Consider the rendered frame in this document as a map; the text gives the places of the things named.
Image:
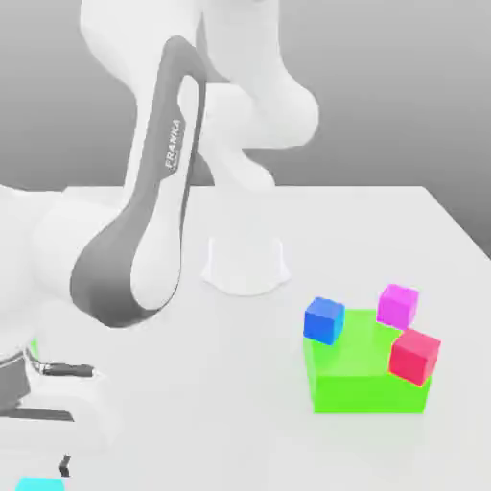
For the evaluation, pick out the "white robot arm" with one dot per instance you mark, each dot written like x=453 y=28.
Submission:
x=161 y=199

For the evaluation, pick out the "small magenta cube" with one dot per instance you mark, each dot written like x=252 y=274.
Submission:
x=397 y=307

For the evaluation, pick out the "small cyan cube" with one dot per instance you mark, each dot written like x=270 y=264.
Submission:
x=40 y=485

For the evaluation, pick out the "small red cube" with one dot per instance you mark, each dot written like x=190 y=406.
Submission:
x=413 y=356

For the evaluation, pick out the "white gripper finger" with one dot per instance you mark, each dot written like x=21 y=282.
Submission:
x=65 y=466

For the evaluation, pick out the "small blue cube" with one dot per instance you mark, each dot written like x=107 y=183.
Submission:
x=323 y=320

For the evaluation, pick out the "large green box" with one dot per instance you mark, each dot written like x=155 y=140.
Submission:
x=356 y=387

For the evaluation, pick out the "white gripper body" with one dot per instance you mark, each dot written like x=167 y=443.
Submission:
x=92 y=414

